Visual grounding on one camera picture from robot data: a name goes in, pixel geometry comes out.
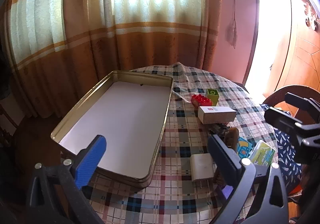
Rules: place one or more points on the white plug charger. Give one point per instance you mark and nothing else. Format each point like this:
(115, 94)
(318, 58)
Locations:
(200, 166)

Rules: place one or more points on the brown glossy oblong case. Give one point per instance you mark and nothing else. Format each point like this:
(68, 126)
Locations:
(231, 139)

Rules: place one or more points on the white cardboard box red label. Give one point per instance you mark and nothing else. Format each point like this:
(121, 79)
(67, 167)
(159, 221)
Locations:
(215, 114)

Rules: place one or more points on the blue cartoon-print box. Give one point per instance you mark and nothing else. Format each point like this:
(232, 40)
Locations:
(243, 148)

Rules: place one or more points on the gold door ornament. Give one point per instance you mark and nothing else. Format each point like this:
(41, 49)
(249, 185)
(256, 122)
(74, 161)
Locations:
(311, 15)

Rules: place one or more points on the dark door frame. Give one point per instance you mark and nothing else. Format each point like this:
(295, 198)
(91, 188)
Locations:
(257, 14)

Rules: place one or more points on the blue feather-print cushion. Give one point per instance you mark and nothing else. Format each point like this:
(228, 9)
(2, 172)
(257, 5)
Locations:
(287, 154)

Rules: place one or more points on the orange and cream curtain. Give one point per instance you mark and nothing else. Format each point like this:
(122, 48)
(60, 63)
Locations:
(150, 46)

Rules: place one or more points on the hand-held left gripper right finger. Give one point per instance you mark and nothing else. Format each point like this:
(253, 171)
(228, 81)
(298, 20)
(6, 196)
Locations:
(222, 156)

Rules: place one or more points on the red toy brick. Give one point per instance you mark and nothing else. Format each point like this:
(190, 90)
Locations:
(201, 101)

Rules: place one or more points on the gold metal tin tray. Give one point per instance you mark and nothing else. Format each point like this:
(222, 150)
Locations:
(120, 119)

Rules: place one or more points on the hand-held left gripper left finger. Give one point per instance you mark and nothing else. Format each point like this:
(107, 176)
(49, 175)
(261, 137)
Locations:
(91, 161)

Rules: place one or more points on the plaid tablecloth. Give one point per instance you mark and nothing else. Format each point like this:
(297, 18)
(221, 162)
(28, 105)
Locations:
(180, 124)

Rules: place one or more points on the wooden door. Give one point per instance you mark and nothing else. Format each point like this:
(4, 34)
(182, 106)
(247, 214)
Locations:
(302, 46)

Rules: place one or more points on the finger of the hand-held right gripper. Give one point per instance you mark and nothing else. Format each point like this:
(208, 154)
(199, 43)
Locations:
(282, 119)
(300, 103)

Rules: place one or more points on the green toy brick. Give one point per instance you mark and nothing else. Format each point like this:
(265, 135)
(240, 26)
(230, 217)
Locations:
(213, 96)

